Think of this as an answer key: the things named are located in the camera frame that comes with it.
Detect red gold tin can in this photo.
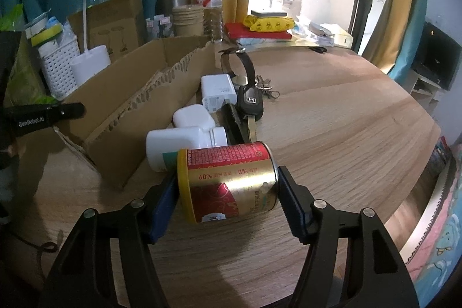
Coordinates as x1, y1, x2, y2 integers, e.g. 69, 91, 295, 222
177, 141, 278, 224

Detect cardboard box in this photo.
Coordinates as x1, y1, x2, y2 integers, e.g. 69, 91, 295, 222
55, 37, 220, 188

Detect black car key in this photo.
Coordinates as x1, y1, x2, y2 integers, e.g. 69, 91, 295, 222
237, 85, 264, 142

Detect white pill bottle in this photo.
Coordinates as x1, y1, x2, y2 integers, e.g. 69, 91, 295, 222
146, 127, 228, 172

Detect white earbuds case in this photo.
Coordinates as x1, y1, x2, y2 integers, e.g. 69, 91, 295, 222
172, 104, 215, 130

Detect white power adapter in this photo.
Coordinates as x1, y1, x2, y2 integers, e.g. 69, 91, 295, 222
200, 73, 237, 113

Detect black leather wristwatch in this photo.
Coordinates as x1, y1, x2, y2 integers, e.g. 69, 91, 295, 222
219, 47, 256, 87

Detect green paper cup package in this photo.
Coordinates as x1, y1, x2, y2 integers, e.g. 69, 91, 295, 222
1, 4, 57, 107

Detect white woven plastic basket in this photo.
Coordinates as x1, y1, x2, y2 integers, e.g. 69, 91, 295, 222
39, 37, 81, 101

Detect yellow green sponge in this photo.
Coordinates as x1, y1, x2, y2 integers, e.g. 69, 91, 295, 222
31, 23, 63, 47

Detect blue patterned bedding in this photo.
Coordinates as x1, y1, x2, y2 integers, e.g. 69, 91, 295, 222
400, 140, 461, 307

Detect brown lamp packaging box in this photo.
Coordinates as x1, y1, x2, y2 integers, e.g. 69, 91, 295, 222
87, 0, 146, 63

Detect white tv stand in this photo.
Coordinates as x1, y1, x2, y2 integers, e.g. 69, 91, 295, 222
402, 70, 446, 115

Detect black scissors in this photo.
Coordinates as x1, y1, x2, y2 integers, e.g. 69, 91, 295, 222
310, 46, 327, 54

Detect clear printed glass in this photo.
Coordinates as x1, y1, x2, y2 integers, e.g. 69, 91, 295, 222
145, 14, 174, 41

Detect stack of kraft paper cups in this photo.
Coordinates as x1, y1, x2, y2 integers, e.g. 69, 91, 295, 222
172, 5, 204, 37

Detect black monitor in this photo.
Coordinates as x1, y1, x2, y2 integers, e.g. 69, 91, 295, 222
412, 21, 461, 91

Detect yellow tissue pack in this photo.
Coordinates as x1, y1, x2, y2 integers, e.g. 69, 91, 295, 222
243, 15, 295, 33

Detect red book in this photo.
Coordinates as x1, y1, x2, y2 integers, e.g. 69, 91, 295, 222
225, 23, 291, 40

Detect white device on tissues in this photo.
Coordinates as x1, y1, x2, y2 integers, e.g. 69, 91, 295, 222
251, 9, 287, 18

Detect clear plastic water bottle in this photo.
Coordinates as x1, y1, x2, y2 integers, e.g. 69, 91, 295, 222
196, 0, 224, 42

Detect metal key ring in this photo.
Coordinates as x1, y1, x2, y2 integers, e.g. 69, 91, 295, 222
254, 74, 281, 100

